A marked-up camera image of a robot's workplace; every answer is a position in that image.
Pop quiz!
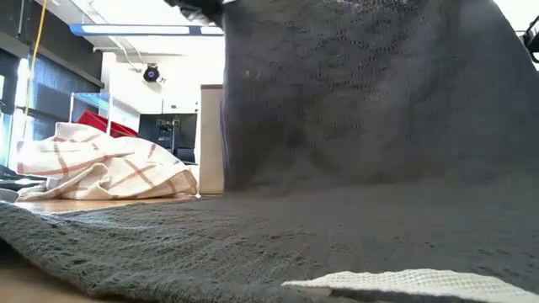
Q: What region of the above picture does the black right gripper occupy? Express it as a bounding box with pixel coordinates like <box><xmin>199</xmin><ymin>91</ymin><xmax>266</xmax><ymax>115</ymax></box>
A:
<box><xmin>521</xmin><ymin>15</ymin><xmax>539</xmax><ymax>64</ymax></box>

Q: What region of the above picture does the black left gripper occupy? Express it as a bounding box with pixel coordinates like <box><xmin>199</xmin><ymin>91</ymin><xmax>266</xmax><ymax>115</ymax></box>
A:
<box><xmin>163</xmin><ymin>0</ymin><xmax>225</xmax><ymax>26</ymax></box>

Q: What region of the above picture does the white red-checked towel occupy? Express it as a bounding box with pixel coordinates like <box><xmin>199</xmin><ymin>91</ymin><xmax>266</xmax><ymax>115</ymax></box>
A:
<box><xmin>15</xmin><ymin>121</ymin><xmax>200</xmax><ymax>202</ymax></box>

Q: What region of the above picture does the beige fabric storage box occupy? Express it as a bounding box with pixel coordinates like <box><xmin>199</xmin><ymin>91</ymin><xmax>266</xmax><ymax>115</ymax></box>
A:
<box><xmin>198</xmin><ymin>83</ymin><xmax>227</xmax><ymax>195</ymax></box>

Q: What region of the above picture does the black monitor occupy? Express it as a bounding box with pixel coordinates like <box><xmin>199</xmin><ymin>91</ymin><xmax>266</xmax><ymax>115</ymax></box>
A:
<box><xmin>137</xmin><ymin>112</ymin><xmax>199</xmax><ymax>164</ymax></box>

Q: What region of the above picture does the red plastic shelf bin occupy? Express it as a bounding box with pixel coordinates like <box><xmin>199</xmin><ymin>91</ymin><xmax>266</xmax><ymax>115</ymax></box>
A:
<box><xmin>77</xmin><ymin>109</ymin><xmax>139</xmax><ymax>139</ymax></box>

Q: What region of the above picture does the white waffle cloth piece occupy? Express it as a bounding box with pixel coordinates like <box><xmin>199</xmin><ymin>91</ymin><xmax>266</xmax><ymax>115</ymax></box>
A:
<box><xmin>280</xmin><ymin>268</ymin><xmax>539</xmax><ymax>303</ymax></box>

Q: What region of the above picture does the ceiling light rail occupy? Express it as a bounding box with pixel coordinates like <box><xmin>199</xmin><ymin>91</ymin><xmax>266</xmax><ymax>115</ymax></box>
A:
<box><xmin>69</xmin><ymin>23</ymin><xmax>225</xmax><ymax>37</ymax></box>

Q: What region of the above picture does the black round ceiling camera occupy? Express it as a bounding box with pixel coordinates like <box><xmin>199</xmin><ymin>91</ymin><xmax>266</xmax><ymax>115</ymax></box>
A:
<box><xmin>141</xmin><ymin>62</ymin><xmax>162</xmax><ymax>83</ymax></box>

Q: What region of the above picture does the chrome wire shelf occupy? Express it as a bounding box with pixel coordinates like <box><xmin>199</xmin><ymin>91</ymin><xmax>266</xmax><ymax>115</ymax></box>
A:
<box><xmin>68</xmin><ymin>91</ymin><xmax>140</xmax><ymax>140</ymax></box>

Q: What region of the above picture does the yellow cable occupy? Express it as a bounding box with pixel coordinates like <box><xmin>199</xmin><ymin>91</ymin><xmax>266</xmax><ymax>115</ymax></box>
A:
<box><xmin>23</xmin><ymin>0</ymin><xmax>48</xmax><ymax>117</ymax></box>

